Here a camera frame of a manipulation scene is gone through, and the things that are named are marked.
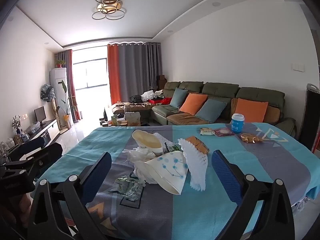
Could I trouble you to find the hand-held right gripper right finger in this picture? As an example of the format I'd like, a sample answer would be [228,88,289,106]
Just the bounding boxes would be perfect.
[211,150,294,240]

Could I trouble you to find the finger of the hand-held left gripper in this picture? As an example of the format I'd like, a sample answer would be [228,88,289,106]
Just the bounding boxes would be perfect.
[6,138,45,158]
[4,143,63,173]

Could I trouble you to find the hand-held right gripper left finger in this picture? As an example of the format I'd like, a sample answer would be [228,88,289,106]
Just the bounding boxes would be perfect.
[30,152,112,240]

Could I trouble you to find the white tissue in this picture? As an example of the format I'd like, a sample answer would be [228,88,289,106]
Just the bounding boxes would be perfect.
[122,147,157,184]

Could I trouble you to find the orange snack packet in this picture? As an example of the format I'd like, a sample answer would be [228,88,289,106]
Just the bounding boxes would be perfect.
[185,135,210,155]

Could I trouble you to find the golden foil wrapper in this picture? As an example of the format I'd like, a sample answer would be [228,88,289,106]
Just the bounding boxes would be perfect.
[240,133,263,144]

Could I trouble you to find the white blue-dotted paper bowl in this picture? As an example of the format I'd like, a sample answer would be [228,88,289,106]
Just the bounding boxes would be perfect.
[144,151,189,195]

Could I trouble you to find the person's left hand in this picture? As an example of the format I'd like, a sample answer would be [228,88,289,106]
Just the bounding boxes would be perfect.
[15,194,33,227]

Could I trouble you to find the plant in blue vase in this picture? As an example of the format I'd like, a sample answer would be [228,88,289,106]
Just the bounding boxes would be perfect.
[12,115,23,134]

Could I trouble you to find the white and black TV cabinet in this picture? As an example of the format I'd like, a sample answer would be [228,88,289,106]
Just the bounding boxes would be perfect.
[0,119,60,155]

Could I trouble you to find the green clear plastic wrapper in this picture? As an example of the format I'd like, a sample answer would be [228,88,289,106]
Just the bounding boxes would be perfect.
[114,175,147,202]

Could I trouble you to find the black monitor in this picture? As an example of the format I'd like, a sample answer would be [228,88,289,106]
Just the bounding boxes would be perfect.
[34,106,47,123]

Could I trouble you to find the tall plant in yellow wrap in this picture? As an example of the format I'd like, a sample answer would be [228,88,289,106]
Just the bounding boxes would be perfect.
[60,80,73,130]

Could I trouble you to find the maroon snack packet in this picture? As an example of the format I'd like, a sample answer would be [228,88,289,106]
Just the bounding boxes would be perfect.
[214,127,235,137]

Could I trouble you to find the blue cup with white lid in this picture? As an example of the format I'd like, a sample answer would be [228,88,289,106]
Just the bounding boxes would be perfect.
[231,113,245,133]

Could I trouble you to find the black glass coffee table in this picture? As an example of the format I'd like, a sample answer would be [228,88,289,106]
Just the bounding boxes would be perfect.
[100,102,155,128]

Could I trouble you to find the covered standing fan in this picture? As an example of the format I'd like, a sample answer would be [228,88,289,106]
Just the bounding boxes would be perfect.
[40,84,60,130]

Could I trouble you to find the blue and grey printed tablecloth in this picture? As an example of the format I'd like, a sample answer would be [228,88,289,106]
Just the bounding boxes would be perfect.
[35,122,320,240]

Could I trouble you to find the blue-grey cushion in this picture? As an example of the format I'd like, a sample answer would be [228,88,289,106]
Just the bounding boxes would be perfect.
[170,87,188,108]
[195,99,227,123]

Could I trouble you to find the orange cushion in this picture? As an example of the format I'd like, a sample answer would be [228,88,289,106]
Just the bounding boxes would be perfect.
[179,93,208,115]
[234,97,268,123]

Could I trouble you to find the white standing air conditioner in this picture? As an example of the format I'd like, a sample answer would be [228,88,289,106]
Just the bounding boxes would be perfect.
[49,67,74,127]

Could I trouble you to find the orange and grey curtain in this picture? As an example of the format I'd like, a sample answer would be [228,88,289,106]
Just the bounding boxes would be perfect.
[59,49,82,122]
[107,42,162,104]

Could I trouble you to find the green sectional sofa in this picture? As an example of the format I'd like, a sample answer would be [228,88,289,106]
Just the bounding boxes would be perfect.
[112,81,298,135]

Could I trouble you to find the white clothes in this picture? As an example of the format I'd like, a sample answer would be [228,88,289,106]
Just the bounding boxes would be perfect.
[141,91,157,102]

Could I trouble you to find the glass balcony door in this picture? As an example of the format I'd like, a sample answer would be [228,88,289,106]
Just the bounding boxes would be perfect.
[72,46,110,120]

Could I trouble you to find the black tower speaker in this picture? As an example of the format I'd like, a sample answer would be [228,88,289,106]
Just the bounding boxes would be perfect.
[299,84,320,153]

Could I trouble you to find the brown cardboard boxes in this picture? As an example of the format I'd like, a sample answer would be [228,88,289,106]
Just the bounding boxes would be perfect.
[156,75,167,90]

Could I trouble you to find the gold ring ceiling lamp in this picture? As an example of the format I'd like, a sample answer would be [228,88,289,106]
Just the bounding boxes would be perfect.
[91,0,127,21]

